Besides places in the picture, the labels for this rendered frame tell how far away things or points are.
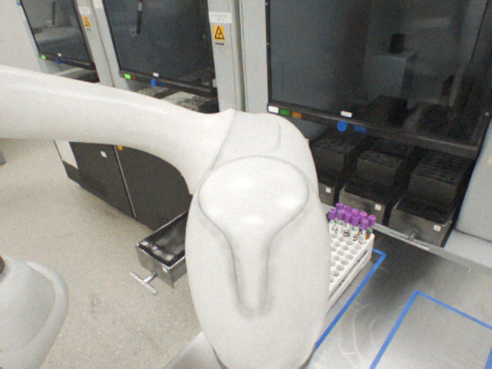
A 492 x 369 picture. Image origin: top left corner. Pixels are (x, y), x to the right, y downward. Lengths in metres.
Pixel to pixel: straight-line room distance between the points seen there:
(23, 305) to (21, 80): 0.45
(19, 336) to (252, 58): 0.94
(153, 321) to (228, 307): 1.58
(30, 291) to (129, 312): 1.20
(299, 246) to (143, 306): 1.69
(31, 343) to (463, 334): 0.74
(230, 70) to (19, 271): 0.89
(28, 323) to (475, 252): 0.99
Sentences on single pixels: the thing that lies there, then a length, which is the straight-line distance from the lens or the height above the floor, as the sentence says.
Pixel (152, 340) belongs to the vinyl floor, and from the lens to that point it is 1.74.
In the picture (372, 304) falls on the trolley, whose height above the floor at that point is 0.82.
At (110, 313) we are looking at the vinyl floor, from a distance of 1.91.
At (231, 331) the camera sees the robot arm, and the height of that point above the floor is 1.19.
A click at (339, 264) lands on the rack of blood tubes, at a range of 0.72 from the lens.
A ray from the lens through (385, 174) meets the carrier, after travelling 1.07.
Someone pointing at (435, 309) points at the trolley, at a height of 0.82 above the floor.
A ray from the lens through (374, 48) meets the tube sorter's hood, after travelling 0.97.
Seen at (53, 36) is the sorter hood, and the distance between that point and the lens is 2.32.
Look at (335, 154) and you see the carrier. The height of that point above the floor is 0.88.
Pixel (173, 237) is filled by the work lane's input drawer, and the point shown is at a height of 0.80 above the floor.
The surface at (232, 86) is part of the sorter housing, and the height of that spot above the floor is 1.02.
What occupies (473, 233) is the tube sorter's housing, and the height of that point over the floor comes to 0.75.
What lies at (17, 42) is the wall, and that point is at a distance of 4.35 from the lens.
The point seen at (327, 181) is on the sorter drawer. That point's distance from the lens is 1.08.
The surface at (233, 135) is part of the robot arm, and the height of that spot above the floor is 1.25.
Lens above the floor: 1.39
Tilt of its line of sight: 33 degrees down
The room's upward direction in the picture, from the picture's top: 4 degrees counter-clockwise
